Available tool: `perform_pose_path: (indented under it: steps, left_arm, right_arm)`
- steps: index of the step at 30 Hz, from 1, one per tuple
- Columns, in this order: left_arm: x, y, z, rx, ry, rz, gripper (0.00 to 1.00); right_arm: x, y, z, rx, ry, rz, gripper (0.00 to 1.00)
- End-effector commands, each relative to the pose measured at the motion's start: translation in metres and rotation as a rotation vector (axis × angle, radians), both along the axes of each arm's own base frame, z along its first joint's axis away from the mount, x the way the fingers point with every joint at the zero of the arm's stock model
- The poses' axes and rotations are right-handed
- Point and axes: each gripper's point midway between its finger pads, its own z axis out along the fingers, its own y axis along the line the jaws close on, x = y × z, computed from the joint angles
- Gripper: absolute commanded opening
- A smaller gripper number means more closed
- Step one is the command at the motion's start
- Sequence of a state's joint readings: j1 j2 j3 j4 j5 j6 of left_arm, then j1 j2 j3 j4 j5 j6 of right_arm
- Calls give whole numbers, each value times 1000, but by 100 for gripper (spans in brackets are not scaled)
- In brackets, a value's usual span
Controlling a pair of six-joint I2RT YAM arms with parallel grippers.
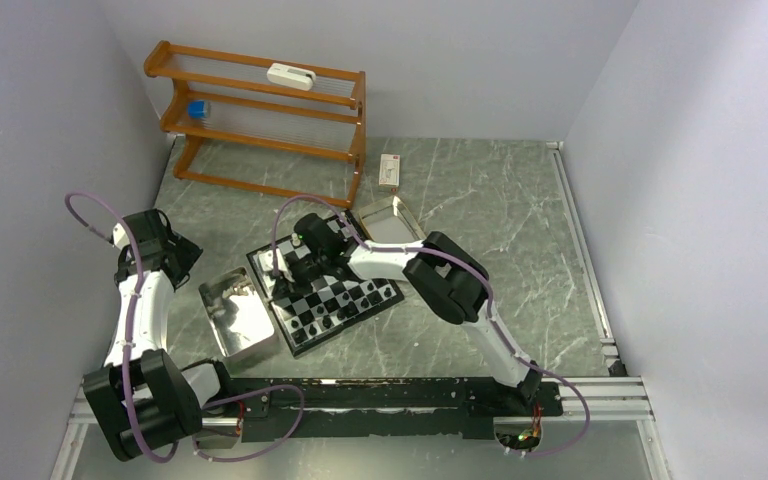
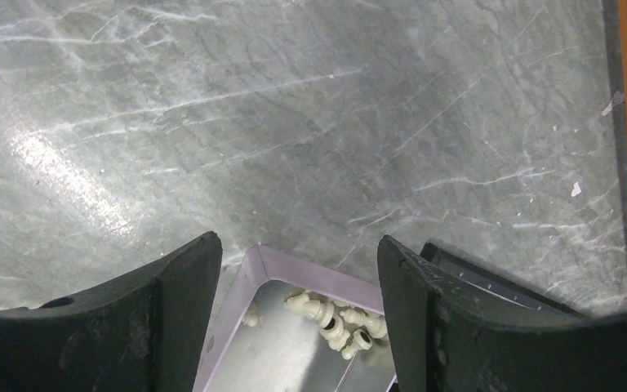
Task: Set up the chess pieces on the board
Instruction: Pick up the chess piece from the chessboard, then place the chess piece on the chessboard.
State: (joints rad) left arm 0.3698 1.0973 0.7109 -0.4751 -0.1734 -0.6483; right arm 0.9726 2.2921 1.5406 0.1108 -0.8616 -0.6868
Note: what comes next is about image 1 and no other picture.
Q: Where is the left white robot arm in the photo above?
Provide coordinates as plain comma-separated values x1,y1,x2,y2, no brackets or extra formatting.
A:
83,209,237,462

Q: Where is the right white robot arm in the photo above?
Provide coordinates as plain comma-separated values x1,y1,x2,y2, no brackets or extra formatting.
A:
268,214,542,414

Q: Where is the black white chess board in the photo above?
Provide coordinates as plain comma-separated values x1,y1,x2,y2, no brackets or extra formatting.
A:
246,244,405,357

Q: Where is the silver tin with white pieces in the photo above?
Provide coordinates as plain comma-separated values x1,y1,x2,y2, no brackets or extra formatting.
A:
198,267,276,362

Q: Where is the small white red box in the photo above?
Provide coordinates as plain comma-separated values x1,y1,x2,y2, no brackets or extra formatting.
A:
378,153,401,190

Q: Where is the blue cap on rack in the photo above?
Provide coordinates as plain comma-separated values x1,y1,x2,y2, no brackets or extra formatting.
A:
186,100,211,120

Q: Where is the wooden three-tier rack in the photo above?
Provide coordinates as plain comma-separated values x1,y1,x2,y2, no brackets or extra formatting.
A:
143,40,367,209

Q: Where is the white device on rack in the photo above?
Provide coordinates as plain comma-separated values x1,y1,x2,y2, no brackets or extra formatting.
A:
266,63,317,91

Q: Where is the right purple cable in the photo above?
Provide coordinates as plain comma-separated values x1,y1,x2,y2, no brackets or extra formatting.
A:
271,194,592,460

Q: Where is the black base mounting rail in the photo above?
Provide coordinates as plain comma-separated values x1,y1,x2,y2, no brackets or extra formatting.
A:
201,377,564,442

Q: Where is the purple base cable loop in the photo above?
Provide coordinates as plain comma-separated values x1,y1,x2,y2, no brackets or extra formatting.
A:
190,384,306,464

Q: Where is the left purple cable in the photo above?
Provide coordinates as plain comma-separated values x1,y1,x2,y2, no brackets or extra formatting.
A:
64,192,180,464

